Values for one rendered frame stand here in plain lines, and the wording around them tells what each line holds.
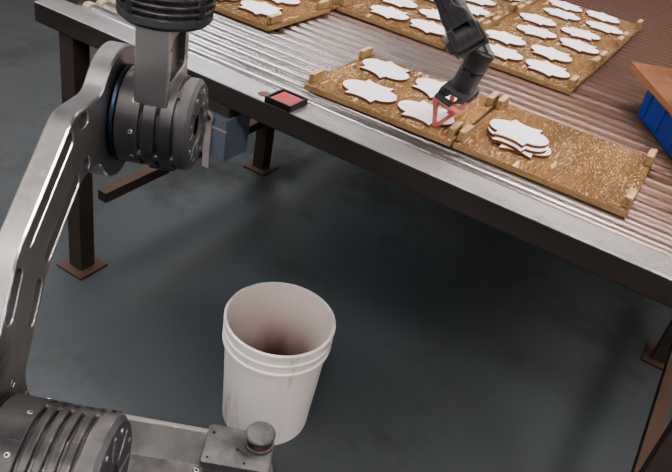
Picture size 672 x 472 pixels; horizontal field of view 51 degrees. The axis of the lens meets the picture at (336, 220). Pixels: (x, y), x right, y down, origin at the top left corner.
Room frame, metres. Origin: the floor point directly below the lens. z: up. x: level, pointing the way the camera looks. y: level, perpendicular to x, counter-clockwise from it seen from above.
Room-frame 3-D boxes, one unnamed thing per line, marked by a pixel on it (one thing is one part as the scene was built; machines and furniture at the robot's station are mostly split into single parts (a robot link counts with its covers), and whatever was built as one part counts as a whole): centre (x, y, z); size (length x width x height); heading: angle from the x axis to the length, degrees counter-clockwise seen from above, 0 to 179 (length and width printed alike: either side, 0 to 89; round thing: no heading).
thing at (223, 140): (1.65, 0.36, 0.77); 0.14 x 0.11 x 0.18; 64
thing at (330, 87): (1.74, -0.11, 0.93); 0.41 x 0.35 x 0.02; 66
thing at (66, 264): (1.91, 0.85, 0.43); 0.12 x 0.12 x 0.85; 64
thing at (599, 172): (1.57, -0.49, 0.93); 0.41 x 0.35 x 0.02; 65
